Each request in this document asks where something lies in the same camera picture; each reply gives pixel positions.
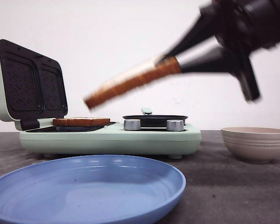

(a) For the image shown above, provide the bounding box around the mint green hinged lid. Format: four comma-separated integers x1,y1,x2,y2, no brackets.
0,39,68,131

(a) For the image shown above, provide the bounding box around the silver right control knob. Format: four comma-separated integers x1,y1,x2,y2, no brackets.
166,119,184,132

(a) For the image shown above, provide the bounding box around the silver left control knob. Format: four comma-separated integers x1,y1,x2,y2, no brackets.
124,119,141,131

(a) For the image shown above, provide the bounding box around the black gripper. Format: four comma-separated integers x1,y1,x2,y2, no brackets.
156,0,280,74

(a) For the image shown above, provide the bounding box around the toast slice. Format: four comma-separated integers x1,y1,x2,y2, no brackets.
52,117,110,126
84,55,182,109

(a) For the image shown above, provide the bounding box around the black frying pan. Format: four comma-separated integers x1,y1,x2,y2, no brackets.
123,107,188,128

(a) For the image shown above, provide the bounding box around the cream ribbed bowl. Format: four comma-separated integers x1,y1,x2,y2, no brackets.
221,127,280,163

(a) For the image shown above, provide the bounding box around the silver control knob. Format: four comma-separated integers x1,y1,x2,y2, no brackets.
124,119,141,131
166,119,184,132

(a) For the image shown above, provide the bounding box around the mint green breakfast maker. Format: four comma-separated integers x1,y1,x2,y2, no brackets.
20,122,202,159

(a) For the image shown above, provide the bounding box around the blue plate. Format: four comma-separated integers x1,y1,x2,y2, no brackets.
0,155,186,224

